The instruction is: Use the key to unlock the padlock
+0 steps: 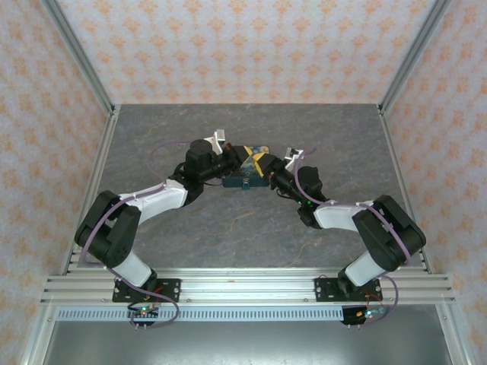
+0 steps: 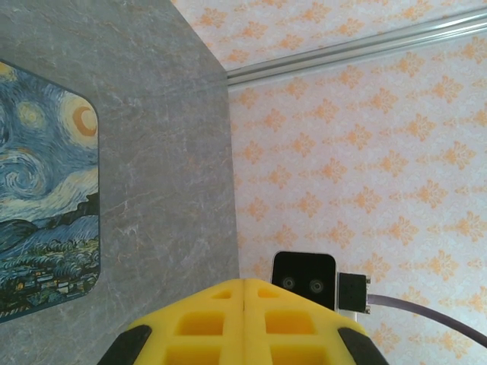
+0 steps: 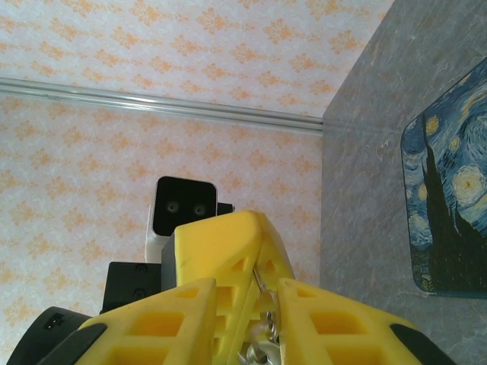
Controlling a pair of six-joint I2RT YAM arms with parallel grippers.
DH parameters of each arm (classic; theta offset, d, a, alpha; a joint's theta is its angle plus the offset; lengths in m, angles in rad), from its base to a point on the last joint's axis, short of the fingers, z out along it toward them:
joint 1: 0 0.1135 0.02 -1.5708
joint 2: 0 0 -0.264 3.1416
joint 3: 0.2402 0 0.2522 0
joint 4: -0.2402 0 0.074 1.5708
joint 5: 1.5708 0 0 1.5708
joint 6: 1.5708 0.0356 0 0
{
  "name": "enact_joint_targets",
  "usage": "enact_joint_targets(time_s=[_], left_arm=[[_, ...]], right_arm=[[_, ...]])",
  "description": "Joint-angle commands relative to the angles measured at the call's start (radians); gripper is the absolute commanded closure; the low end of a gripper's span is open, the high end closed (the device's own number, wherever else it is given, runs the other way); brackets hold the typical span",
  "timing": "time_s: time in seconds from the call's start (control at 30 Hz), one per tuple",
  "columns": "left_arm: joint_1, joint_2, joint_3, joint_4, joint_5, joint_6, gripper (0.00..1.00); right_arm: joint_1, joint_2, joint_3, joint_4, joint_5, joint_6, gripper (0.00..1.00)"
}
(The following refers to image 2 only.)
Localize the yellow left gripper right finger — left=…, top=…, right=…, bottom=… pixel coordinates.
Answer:
left=242, top=278, right=389, bottom=365

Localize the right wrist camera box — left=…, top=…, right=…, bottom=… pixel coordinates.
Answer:
left=270, top=250, right=338, bottom=311

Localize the starry night print mat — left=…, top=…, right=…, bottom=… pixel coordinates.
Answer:
left=0, top=59, right=103, bottom=324

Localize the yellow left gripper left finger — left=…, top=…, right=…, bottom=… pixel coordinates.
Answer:
left=97, top=278, right=247, bottom=365

